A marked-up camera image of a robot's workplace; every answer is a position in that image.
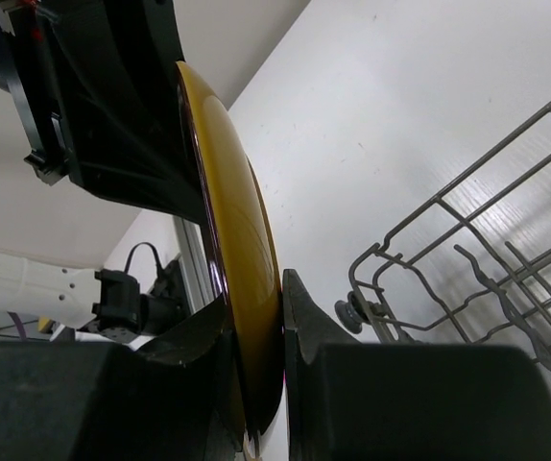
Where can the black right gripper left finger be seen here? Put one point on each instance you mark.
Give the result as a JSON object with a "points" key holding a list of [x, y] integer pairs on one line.
{"points": [[104, 401]]}

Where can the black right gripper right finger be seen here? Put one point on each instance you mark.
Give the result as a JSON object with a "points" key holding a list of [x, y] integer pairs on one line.
{"points": [[348, 400]]}

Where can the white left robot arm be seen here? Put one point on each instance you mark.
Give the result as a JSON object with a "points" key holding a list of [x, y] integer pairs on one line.
{"points": [[76, 298]]}

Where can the yellow brown patterned plate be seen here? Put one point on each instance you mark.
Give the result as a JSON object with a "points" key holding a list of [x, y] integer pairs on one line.
{"points": [[245, 267]]}

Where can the aluminium front rail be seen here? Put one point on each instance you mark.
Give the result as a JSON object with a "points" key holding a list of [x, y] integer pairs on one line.
{"points": [[193, 264]]}

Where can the grey wire dish rack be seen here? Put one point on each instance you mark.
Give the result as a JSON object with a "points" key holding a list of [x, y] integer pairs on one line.
{"points": [[472, 264]]}

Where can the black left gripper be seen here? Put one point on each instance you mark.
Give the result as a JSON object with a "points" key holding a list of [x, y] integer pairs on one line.
{"points": [[118, 99]]}

